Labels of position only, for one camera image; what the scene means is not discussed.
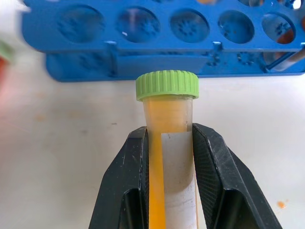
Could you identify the blue test tube rack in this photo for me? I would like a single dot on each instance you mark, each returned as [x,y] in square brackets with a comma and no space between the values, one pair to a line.
[152,45]

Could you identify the yellow test tube green cap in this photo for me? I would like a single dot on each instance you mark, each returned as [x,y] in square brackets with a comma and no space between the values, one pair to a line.
[166,124]

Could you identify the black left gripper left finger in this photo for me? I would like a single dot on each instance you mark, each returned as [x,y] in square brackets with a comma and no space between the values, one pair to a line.
[124,176]

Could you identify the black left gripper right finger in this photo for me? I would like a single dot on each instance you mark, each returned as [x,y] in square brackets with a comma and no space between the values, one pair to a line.
[228,181]

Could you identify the orange test tube in rack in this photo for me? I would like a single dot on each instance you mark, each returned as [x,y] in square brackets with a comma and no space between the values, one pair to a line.
[283,45]

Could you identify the red test tube green cap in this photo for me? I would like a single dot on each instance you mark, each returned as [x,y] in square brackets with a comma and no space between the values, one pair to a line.
[4,69]

